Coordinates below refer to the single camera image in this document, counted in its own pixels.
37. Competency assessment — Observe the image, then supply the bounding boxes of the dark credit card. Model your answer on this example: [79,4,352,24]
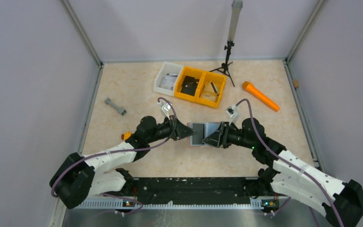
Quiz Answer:
[190,123,205,146]

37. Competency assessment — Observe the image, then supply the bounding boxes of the brown leather card holder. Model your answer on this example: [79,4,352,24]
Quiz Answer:
[187,122,220,147]

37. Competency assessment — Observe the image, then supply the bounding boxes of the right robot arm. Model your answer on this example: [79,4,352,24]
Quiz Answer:
[203,118,363,227]

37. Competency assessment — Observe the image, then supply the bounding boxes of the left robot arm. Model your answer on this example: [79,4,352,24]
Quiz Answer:
[49,115,197,209]

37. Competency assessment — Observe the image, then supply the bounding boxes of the black card in bin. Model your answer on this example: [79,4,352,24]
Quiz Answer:
[181,76,199,96]

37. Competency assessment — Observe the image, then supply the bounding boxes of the white plastic bin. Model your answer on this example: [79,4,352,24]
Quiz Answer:
[154,61,184,96]

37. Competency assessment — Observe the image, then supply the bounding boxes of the papers in white bin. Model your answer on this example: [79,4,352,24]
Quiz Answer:
[159,73,178,91]

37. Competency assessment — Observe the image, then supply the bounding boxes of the yellow toy car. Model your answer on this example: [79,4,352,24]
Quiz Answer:
[121,131,132,141]

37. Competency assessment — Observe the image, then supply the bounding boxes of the yellow double plastic bin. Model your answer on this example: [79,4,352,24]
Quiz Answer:
[174,66,226,108]

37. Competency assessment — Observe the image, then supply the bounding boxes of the grey dumbbell-shaped part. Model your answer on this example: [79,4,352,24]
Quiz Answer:
[104,97,127,116]

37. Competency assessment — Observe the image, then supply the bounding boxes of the black tripod with grey pole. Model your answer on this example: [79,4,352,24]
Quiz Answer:
[210,0,243,87]

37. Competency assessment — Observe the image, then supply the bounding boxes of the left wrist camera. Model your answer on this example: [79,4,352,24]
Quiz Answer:
[157,101,172,119]

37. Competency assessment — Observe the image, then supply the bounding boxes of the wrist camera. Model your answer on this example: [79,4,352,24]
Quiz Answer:
[157,101,172,119]
[225,105,240,123]

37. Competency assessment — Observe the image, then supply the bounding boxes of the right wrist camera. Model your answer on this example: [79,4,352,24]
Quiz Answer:
[225,105,240,123]

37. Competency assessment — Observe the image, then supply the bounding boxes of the orange plastic cone handle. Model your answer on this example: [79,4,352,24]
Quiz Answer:
[242,81,280,112]

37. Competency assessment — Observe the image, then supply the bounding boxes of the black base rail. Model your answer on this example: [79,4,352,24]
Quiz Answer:
[130,177,265,205]

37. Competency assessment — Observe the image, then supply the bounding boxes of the small tan wall block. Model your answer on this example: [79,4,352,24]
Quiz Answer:
[292,79,300,89]

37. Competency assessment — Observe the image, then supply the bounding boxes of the white cable duct strip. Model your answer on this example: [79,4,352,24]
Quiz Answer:
[75,199,264,210]

